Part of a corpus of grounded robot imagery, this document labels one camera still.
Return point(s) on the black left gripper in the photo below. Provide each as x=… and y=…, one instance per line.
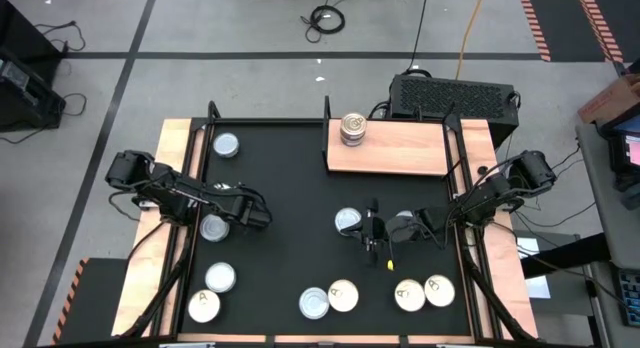
x=237, y=210

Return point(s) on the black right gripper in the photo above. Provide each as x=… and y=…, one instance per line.
x=377, y=233

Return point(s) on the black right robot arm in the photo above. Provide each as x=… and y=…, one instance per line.
x=490, y=192

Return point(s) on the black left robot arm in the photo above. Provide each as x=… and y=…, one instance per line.
x=170, y=190

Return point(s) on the wooden shelf board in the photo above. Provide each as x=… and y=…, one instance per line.
x=400, y=148

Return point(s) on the small yellow tag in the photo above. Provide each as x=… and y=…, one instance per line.
x=389, y=265

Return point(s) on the black table mat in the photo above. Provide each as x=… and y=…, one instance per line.
x=300, y=178

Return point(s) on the small black knob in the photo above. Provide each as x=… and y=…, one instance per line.
x=482, y=169

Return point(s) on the black computer case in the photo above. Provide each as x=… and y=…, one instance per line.
x=450, y=95

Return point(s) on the white paper sheet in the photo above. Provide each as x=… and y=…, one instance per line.
x=529, y=245

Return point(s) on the black mat orange stripes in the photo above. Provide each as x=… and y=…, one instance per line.
x=565, y=23
x=95, y=303

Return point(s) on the black desk bar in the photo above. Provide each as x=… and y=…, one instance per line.
x=565, y=255

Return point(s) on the grey desk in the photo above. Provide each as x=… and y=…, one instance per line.
x=605, y=213

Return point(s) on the black keyboard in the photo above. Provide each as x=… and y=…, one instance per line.
x=631, y=298

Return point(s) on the black monitor pink screen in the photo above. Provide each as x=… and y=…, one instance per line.
x=631, y=150

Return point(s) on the cardboard box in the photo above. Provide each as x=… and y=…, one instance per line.
x=612, y=100

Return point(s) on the black floor panel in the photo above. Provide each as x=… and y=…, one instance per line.
x=25, y=30

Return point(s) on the black metal rig frame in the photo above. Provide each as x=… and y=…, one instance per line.
x=328, y=108

